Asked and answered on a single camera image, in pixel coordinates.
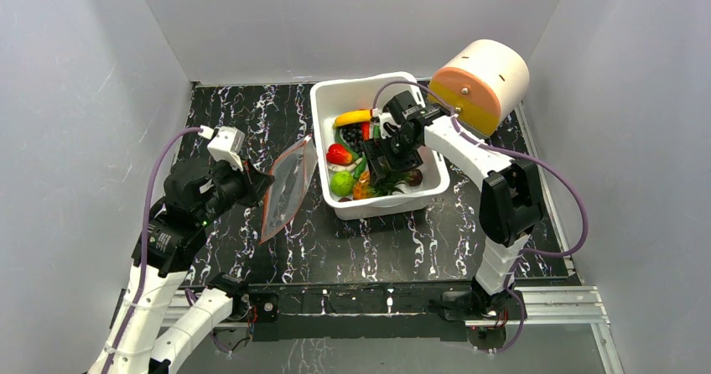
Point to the dark brown toy plum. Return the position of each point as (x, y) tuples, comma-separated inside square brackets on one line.
[(414, 178)]

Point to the round pastel drawer cabinet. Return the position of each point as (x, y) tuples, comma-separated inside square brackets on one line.
[(483, 83)]

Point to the green toy bean pod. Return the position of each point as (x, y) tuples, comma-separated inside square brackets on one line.
[(362, 165)]

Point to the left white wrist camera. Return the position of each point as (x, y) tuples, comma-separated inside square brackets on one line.
[(224, 144)]

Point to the dark toy grapes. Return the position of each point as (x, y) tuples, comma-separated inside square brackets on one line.
[(352, 137)]

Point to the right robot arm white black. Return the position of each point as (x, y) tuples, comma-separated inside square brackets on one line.
[(510, 192)]

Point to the orange toy pineapple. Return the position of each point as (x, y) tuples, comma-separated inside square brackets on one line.
[(366, 187)]

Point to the white plastic bin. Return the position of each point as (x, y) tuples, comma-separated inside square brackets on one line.
[(328, 100)]

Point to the yellow toy banana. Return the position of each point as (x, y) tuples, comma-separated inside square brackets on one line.
[(353, 117)]

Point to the clear zip bag orange zipper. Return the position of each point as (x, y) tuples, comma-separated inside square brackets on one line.
[(292, 171)]

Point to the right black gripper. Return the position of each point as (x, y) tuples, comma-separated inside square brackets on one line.
[(380, 163)]

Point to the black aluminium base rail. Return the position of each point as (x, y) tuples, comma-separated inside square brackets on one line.
[(384, 310)]

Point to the green toy lime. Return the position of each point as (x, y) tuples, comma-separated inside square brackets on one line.
[(342, 183)]

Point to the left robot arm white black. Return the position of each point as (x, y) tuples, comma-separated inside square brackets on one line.
[(160, 263)]

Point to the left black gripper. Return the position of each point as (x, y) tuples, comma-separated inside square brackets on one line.
[(256, 183)]

